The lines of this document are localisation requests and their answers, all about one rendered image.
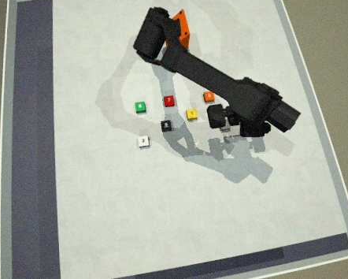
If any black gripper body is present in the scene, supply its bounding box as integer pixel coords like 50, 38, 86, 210
207, 104, 240, 128

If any green block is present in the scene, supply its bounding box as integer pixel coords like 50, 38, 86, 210
135, 102, 146, 113

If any yellow block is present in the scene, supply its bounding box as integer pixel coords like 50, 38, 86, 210
186, 109, 197, 121

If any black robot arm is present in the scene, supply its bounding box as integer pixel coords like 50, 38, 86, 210
133, 6, 301, 137

